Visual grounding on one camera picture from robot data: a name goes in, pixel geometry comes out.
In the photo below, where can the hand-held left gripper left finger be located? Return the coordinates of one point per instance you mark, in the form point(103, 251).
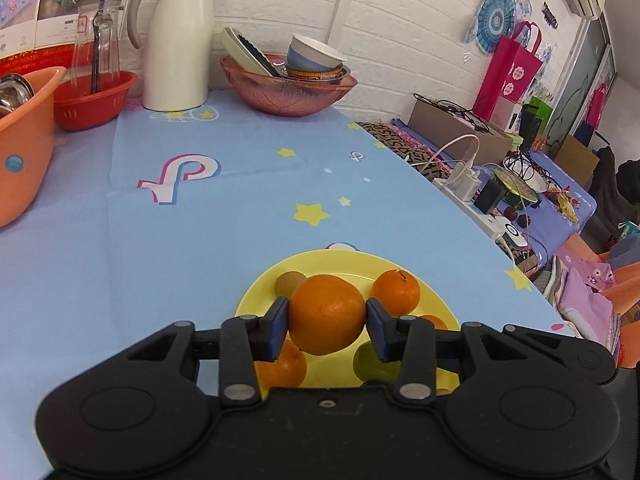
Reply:
point(277, 332)

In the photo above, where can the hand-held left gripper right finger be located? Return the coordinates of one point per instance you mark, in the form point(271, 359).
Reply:
point(380, 332)

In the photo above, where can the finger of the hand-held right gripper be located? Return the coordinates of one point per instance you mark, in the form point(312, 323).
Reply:
point(570, 350)

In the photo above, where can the green mango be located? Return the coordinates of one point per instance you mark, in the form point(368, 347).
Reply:
point(372, 366)

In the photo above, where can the large orange with stem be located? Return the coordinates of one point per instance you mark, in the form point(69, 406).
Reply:
point(395, 291)

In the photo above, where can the yellow plastic plate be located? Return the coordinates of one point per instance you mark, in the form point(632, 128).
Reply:
point(345, 265)

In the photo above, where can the purple flowered cloth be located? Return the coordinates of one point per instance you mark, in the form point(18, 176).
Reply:
point(585, 300)

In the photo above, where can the blue printed tablecloth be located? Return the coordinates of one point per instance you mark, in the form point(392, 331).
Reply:
point(200, 240)

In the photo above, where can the white round device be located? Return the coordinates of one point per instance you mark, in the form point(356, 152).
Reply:
point(512, 232)

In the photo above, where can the blue bed sheet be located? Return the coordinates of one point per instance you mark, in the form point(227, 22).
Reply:
point(552, 220)

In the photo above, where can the white power strip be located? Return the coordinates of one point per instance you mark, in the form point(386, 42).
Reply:
point(487, 221)

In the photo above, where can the dark hanging clothing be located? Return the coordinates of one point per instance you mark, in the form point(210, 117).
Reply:
point(612, 190)

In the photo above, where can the yellow-green round bowl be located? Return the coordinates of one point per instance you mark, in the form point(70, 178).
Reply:
point(517, 185)

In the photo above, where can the black power adapter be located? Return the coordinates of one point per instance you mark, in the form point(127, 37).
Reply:
point(490, 195)

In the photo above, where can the white charger plug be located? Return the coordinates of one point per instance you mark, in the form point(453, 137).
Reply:
point(469, 181)

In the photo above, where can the leopard print cloth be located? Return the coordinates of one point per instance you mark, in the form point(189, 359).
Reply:
point(395, 145)

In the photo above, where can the brown cardboard box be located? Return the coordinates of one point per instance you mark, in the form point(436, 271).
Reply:
point(577, 160)

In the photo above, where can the open cardboard box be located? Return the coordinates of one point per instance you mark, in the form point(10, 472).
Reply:
point(457, 130)

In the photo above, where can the black cylinder speaker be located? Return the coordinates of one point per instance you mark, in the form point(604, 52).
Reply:
point(527, 125)

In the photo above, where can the pink glass bowl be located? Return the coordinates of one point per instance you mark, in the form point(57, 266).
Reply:
point(290, 95)

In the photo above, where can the green paper bag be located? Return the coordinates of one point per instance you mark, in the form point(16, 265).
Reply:
point(544, 110)

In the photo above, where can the small pink bag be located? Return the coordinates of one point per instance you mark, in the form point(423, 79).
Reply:
point(597, 107)

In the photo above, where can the orange patterned bowl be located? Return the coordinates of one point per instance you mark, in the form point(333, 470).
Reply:
point(320, 75)

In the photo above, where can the blue and white bowl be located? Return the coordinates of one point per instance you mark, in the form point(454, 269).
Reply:
point(312, 55)

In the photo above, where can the pale green dish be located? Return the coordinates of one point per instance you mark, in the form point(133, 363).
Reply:
point(245, 52)

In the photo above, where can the pink gift bag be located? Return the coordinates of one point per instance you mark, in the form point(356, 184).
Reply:
point(510, 72)

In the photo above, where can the red plastic basket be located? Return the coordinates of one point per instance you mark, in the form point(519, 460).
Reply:
point(92, 105)

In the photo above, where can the white thermos jug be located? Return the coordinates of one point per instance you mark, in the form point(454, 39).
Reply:
point(175, 45)

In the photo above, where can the orange plastic basin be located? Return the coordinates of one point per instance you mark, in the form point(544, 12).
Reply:
point(22, 150)

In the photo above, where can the blue round fan decoration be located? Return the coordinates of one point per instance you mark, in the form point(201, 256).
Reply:
point(495, 20)

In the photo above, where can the clear glass pitcher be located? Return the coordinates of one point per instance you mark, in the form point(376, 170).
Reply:
point(97, 50)

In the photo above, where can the metal bowl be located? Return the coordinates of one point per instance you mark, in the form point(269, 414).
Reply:
point(15, 92)

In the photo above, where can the black wall hook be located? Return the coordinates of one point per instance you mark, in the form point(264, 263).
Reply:
point(550, 15)

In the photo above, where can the red wall calendar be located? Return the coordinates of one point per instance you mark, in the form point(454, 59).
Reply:
point(60, 5)

